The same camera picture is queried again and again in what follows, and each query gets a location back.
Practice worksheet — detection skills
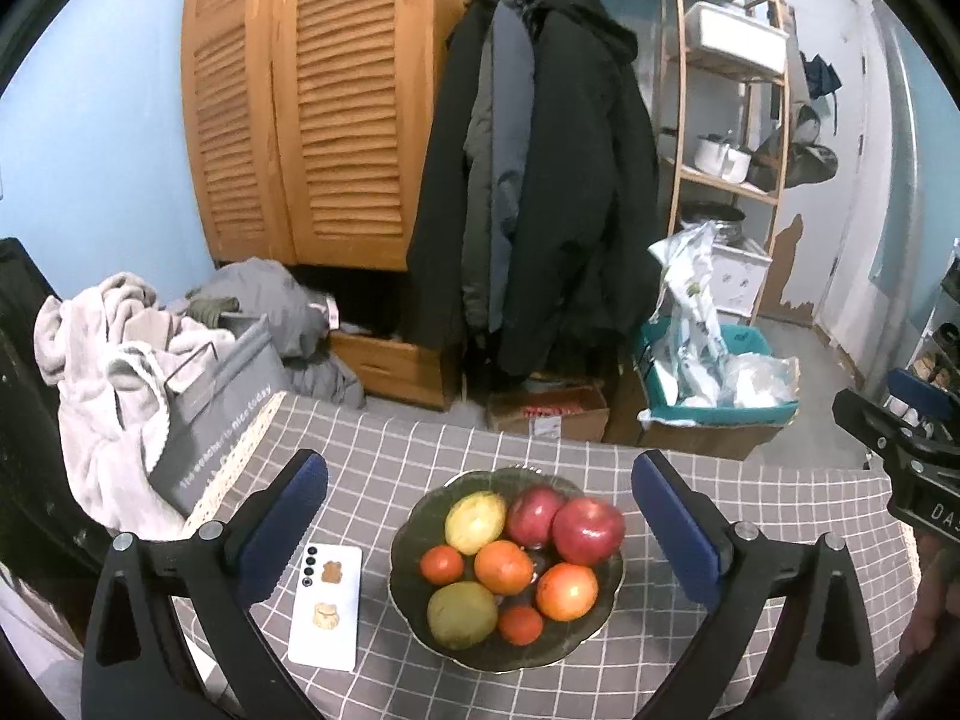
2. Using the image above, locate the person's right hand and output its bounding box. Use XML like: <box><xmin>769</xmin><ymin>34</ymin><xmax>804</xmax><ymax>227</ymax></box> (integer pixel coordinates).
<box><xmin>898</xmin><ymin>540</ymin><xmax>960</xmax><ymax>657</ymax></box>

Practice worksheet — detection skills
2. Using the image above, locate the teal plastic crate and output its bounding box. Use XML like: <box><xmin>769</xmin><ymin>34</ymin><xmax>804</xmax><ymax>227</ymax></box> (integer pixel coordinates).
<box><xmin>634</xmin><ymin>319</ymin><xmax>800</xmax><ymax>428</ymax></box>

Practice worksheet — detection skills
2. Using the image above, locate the olive hanging bag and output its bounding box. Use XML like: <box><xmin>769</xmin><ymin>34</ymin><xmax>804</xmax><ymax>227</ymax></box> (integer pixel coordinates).
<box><xmin>748</xmin><ymin>105</ymin><xmax>839</xmax><ymax>192</ymax></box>

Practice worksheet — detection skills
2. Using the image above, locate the pale grey door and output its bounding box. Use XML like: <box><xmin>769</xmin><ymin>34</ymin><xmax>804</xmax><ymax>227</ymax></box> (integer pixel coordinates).
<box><xmin>754</xmin><ymin>0</ymin><xmax>875</xmax><ymax>323</ymax></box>

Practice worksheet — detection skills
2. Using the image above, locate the black hooded coat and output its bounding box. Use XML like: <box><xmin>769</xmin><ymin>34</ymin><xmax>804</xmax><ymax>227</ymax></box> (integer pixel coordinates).
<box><xmin>409</xmin><ymin>0</ymin><xmax>661</xmax><ymax>391</ymax></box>

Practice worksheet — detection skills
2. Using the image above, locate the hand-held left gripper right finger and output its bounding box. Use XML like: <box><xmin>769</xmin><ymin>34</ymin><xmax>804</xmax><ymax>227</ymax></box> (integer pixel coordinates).
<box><xmin>631</xmin><ymin>450</ymin><xmax>880</xmax><ymax>720</ymax></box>

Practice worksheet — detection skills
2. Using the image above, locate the small tangerine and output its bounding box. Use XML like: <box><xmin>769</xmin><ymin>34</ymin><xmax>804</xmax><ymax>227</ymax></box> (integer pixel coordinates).
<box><xmin>499</xmin><ymin>605</ymin><xmax>544</xmax><ymax>646</ymax></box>
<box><xmin>420</xmin><ymin>545</ymin><xmax>466</xmax><ymax>584</ymax></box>

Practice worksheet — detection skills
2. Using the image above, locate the wooden drawer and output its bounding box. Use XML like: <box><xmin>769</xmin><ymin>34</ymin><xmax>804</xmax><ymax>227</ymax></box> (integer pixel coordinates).
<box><xmin>326</xmin><ymin>330</ymin><xmax>458</xmax><ymax>412</ymax></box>

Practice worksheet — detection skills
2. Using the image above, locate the steel steamer pot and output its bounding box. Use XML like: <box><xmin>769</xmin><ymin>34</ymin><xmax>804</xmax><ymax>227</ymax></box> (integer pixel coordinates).
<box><xmin>686</xmin><ymin>202</ymin><xmax>747</xmax><ymax>245</ymax></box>

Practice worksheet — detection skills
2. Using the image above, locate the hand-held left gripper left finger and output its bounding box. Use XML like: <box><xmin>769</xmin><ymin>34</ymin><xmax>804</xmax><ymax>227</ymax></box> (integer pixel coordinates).
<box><xmin>79</xmin><ymin>448</ymin><xmax>331</xmax><ymax>720</ymax></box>

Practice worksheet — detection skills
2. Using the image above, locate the white shoe rack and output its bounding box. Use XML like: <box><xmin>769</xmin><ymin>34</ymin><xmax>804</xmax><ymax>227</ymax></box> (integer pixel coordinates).
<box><xmin>896</xmin><ymin>238</ymin><xmax>960</xmax><ymax>398</ymax></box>

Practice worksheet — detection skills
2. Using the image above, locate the bamboo shelf rack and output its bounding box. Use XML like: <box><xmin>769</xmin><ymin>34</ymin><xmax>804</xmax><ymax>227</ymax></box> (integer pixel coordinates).
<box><xmin>664</xmin><ymin>0</ymin><xmax>792</xmax><ymax>331</ymax></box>

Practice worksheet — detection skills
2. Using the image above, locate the plain cardboard box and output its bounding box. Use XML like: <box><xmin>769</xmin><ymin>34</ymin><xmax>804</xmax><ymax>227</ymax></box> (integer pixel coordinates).
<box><xmin>604</xmin><ymin>382</ymin><xmax>788</xmax><ymax>462</ymax></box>

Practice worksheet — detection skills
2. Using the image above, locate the dark green glass plate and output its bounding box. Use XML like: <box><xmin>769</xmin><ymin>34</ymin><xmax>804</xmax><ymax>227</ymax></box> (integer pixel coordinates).
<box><xmin>388</xmin><ymin>467</ymin><xmax>626</xmax><ymax>674</ymax></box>

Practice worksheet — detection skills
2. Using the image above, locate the bright red apple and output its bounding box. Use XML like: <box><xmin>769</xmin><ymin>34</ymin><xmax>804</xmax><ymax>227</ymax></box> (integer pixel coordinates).
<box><xmin>553</xmin><ymin>497</ymin><xmax>627</xmax><ymax>567</ymax></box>

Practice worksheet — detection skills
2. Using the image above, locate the large orange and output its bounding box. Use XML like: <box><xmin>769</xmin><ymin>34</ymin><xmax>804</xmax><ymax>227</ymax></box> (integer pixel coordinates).
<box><xmin>535</xmin><ymin>562</ymin><xmax>599</xmax><ymax>622</ymax></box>
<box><xmin>474</xmin><ymin>540</ymin><xmax>535</xmax><ymax>596</ymax></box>

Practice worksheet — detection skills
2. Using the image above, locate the grey hanging jacket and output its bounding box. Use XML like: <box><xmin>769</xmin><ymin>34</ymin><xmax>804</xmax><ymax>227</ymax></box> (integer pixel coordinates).
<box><xmin>461</xmin><ymin>0</ymin><xmax>537</xmax><ymax>335</ymax></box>

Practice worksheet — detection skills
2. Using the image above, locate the dark folded umbrella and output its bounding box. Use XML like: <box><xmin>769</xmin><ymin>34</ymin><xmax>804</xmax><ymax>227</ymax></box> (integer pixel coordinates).
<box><xmin>799</xmin><ymin>52</ymin><xmax>845</xmax><ymax>102</ymax></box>

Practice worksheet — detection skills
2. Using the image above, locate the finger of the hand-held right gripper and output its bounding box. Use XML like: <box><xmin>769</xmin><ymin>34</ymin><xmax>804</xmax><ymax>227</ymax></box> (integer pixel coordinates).
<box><xmin>832</xmin><ymin>388</ymin><xmax>960</xmax><ymax>477</ymax></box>
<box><xmin>889</xmin><ymin>369</ymin><xmax>960</xmax><ymax>440</ymax></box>

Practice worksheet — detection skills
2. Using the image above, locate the greenish yellow mango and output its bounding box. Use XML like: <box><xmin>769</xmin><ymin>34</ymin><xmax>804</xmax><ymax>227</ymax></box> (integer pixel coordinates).
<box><xmin>427</xmin><ymin>581</ymin><xmax>500</xmax><ymax>650</ymax></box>

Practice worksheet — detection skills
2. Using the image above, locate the wooden louvered wardrobe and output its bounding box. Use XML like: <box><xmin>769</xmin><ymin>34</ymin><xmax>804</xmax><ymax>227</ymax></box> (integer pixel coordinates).
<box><xmin>180</xmin><ymin>0</ymin><xmax>473</xmax><ymax>271</ymax></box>

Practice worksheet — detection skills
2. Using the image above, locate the white smartphone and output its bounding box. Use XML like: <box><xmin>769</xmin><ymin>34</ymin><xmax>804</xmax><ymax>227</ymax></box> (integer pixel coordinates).
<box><xmin>287</xmin><ymin>544</ymin><xmax>363</xmax><ymax>672</ymax></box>

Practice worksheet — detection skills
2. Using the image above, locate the red label cardboard box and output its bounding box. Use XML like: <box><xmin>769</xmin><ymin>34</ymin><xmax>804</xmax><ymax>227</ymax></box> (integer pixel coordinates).
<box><xmin>486</xmin><ymin>382</ymin><xmax>610</xmax><ymax>440</ymax></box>

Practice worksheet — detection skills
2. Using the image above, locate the grey fabric storage bag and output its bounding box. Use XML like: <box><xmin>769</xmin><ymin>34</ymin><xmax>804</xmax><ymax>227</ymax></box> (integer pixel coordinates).
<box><xmin>146</xmin><ymin>319</ymin><xmax>290</xmax><ymax>518</ymax></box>

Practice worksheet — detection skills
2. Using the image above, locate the large white storage box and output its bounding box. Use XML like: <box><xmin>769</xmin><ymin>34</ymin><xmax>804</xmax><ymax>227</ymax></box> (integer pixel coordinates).
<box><xmin>686</xmin><ymin>1</ymin><xmax>788</xmax><ymax>76</ymax></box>

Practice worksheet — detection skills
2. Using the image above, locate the clear plastic bag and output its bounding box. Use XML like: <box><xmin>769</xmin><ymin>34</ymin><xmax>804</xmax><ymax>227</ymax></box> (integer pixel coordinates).
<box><xmin>724</xmin><ymin>352</ymin><xmax>800</xmax><ymax>410</ymax></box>

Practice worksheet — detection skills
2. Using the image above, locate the silver vertical pipe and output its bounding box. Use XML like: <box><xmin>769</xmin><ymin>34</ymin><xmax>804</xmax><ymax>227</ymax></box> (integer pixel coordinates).
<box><xmin>874</xmin><ymin>0</ymin><xmax>920</xmax><ymax>293</ymax></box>

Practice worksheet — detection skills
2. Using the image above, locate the dark red apple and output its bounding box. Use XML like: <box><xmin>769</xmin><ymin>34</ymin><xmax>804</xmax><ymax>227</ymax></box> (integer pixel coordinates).
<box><xmin>506</xmin><ymin>486</ymin><xmax>569</xmax><ymax>547</ymax></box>

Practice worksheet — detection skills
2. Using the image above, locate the white patterned crate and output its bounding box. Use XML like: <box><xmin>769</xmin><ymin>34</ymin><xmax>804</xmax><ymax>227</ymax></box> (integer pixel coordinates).
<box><xmin>709</xmin><ymin>240</ymin><xmax>773</xmax><ymax>316</ymax></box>

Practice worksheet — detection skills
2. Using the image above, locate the white cooking pot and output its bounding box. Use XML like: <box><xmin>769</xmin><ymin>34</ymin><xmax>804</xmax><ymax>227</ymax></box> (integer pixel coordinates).
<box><xmin>694</xmin><ymin>133</ymin><xmax>753</xmax><ymax>182</ymax></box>

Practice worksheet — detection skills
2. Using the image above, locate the black chair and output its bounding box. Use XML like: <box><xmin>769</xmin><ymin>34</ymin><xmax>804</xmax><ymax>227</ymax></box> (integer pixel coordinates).
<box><xmin>0</xmin><ymin>236</ymin><xmax>113</xmax><ymax>578</ymax></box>

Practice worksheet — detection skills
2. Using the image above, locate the shoe rack with shoes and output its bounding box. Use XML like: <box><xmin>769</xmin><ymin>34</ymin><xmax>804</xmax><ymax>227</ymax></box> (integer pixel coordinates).
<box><xmin>911</xmin><ymin>322</ymin><xmax>960</xmax><ymax>391</ymax></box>

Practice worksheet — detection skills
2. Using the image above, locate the grey checked tablecloth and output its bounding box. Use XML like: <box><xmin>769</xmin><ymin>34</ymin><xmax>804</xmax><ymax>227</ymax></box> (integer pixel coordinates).
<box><xmin>142</xmin><ymin>390</ymin><xmax>923</xmax><ymax>720</ymax></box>

